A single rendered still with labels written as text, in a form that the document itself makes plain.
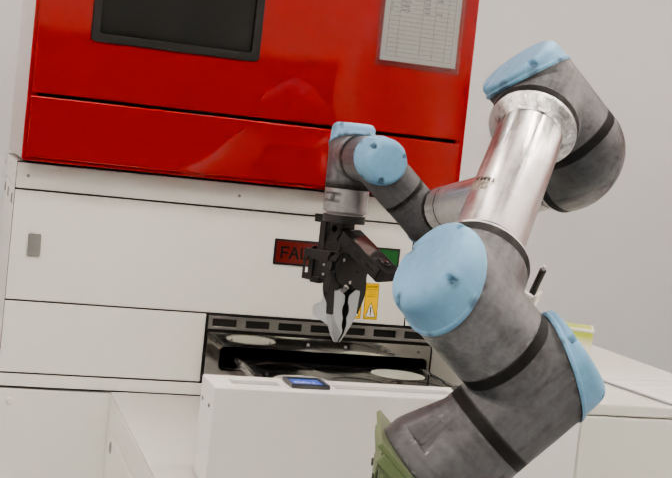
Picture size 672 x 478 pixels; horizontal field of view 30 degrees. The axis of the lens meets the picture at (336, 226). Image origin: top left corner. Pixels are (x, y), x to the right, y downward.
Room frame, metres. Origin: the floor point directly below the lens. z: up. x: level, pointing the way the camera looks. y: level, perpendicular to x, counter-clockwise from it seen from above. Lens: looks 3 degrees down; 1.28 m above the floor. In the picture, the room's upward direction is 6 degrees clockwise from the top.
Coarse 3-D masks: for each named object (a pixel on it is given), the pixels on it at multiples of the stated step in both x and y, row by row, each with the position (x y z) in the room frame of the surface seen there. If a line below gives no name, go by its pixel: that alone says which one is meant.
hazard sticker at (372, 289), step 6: (366, 288) 2.39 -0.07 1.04; (372, 288) 2.39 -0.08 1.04; (378, 288) 2.39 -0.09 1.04; (366, 294) 2.39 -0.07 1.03; (372, 294) 2.39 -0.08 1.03; (378, 294) 2.39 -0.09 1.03; (366, 300) 2.39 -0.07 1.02; (372, 300) 2.39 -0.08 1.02; (366, 306) 2.39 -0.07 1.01; (372, 306) 2.39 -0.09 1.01; (366, 312) 2.39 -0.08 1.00; (372, 312) 2.39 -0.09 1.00; (366, 318) 2.39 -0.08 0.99; (372, 318) 2.39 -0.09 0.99
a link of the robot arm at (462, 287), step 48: (528, 48) 1.70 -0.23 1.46; (528, 96) 1.60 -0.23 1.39; (576, 96) 1.63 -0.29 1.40; (528, 144) 1.54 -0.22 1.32; (576, 144) 1.65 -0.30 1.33; (480, 192) 1.47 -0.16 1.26; (528, 192) 1.48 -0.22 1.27; (432, 240) 1.37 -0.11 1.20; (480, 240) 1.34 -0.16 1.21; (432, 288) 1.31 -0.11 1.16; (480, 288) 1.31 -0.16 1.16; (432, 336) 1.33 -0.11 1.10; (480, 336) 1.32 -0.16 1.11; (528, 336) 1.33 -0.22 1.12
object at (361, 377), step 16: (256, 368) 2.20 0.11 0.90; (272, 368) 2.22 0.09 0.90; (288, 368) 2.24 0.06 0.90; (304, 368) 2.26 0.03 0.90; (320, 368) 2.28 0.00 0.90; (336, 368) 2.30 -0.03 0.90; (352, 368) 2.31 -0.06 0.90; (368, 368) 2.33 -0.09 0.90; (384, 368) 2.35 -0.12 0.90; (400, 384) 2.20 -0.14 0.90; (416, 384) 2.22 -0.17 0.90; (432, 384) 2.23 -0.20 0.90
